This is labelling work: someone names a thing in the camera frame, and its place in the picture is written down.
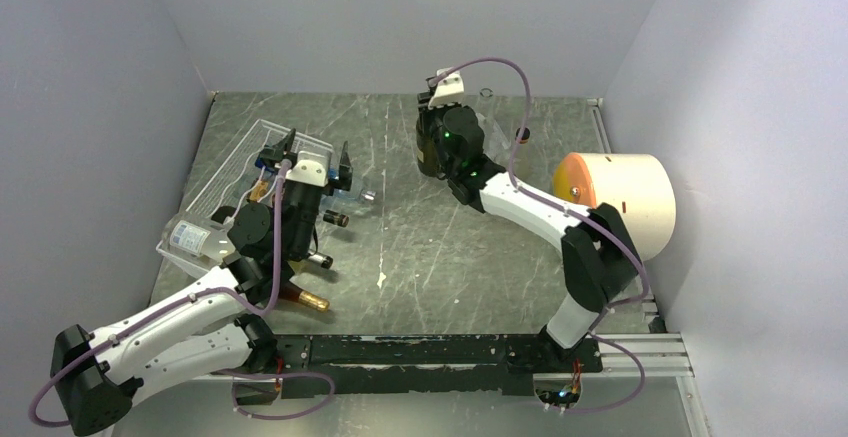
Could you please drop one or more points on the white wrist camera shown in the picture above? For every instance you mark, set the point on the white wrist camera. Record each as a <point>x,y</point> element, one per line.
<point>311,168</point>
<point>446,88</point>

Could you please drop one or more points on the clear bottle white label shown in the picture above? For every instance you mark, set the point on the clear bottle white label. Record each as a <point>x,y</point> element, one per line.
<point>200,242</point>

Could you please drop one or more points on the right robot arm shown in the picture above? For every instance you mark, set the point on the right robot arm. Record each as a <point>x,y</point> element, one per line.
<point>599,257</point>

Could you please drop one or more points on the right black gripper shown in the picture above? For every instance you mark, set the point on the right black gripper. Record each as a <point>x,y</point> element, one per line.
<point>424,98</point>

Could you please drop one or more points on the dark green wine bottle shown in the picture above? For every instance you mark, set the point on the dark green wine bottle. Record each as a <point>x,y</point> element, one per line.
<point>427,156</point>

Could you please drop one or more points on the white wire wine rack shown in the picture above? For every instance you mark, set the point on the white wire wine rack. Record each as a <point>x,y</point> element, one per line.
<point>224,185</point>

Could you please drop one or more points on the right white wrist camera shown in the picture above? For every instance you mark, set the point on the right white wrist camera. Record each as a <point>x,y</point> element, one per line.
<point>446,88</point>

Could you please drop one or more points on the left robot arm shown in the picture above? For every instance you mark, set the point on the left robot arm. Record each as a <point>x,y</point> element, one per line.
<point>218,323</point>

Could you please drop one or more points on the small dark capped bottle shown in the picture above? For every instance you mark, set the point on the small dark capped bottle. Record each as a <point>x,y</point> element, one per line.
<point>336,218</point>

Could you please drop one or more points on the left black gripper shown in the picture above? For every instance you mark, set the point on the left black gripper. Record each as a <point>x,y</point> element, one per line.
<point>275,152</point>

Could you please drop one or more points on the white cylinder orange face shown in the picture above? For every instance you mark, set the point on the white cylinder orange face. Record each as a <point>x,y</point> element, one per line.
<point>637,185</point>

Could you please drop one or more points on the aluminium frame rail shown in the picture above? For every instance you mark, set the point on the aluminium frame rail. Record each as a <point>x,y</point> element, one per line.
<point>644,389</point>

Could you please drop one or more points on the gold foil wine bottle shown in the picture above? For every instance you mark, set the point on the gold foil wine bottle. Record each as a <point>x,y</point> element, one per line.
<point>293,293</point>

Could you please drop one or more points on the clear amber liquor bottle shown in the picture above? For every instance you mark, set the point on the clear amber liquor bottle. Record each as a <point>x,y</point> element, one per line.
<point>520,155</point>

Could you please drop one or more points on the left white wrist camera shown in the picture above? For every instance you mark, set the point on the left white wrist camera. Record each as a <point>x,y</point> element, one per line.
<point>311,168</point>

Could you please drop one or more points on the blue clear bottle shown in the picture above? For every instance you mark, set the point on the blue clear bottle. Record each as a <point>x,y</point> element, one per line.
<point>359,193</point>

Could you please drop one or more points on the clear glass flask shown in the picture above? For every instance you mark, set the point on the clear glass flask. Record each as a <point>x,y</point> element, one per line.
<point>486,103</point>

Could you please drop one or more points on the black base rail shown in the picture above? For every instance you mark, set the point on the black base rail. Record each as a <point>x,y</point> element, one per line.
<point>360,364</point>

